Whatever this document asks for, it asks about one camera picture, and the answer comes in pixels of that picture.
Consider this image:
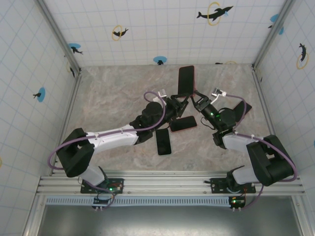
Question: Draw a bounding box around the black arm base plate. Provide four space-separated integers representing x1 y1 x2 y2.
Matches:
204 177 256 195
80 177 125 195

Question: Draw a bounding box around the grey metal panel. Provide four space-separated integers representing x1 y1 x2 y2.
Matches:
39 205 304 236

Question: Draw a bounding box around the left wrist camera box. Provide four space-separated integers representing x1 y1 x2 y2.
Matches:
153 90 168 103

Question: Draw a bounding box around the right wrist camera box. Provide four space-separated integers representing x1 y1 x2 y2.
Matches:
211 87 228 104

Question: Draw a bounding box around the aluminium frame post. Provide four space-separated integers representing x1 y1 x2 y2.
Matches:
36 0 82 73
252 0 296 69

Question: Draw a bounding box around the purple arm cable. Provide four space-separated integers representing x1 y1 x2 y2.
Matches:
47 91 165 209
225 94 297 209

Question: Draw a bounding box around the white slotted cable duct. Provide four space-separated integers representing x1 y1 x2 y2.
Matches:
45 196 233 207

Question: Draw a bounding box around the aluminium mounting rail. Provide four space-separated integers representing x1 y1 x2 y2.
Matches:
36 171 306 196

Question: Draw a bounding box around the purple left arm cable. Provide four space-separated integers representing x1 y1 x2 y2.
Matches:
47 91 165 209

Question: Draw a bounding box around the aluminium frame bar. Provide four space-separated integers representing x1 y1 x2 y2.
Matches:
23 195 47 236
291 196 311 236

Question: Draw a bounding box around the light blue phone case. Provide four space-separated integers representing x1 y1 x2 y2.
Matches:
155 128 172 156

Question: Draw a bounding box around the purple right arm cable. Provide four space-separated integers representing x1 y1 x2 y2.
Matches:
225 94 297 209

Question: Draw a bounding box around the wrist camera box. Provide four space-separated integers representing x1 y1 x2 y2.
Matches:
211 87 228 104
153 90 168 103

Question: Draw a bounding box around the aluminium table side rail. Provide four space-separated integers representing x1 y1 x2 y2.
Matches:
50 70 83 176
252 65 290 176

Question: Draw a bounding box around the small black controller board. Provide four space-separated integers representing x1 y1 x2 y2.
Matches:
228 196 246 211
92 196 112 211

